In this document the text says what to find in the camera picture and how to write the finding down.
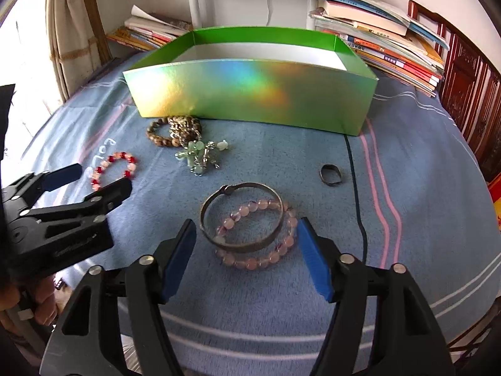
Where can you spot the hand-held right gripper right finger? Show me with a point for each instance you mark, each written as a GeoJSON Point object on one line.
{"type": "Point", "coordinates": [315, 258]}

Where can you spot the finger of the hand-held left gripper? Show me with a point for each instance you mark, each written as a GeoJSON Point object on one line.
{"type": "Point", "coordinates": [62, 176]}
{"type": "Point", "coordinates": [109, 196]}

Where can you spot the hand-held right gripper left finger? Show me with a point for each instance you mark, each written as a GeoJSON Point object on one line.
{"type": "Point", "coordinates": [178, 266]}

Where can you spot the silver metal bangle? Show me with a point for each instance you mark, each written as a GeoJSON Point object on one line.
{"type": "Point", "coordinates": [244, 247]}

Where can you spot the green holographic cardboard box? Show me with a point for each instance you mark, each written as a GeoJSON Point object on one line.
{"type": "Point", "coordinates": [250, 90]}

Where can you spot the person's left hand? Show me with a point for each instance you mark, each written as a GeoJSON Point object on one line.
{"type": "Point", "coordinates": [41, 305]}

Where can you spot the blue striped blanket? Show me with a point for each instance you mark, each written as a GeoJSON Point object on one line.
{"type": "Point", "coordinates": [411, 188]}

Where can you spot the beige curtain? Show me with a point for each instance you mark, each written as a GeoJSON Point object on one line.
{"type": "Point", "coordinates": [70, 27]}

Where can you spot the small stack of magazines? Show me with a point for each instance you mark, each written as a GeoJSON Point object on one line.
{"type": "Point", "coordinates": [152, 31]}

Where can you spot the yellow and red box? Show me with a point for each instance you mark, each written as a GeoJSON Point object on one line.
{"type": "Point", "coordinates": [496, 207]}

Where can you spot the large stack of books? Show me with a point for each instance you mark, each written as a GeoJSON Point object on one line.
{"type": "Point", "coordinates": [391, 39]}

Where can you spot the red-brown wooden headboard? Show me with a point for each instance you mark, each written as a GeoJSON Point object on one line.
{"type": "Point", "coordinates": [465, 74]}

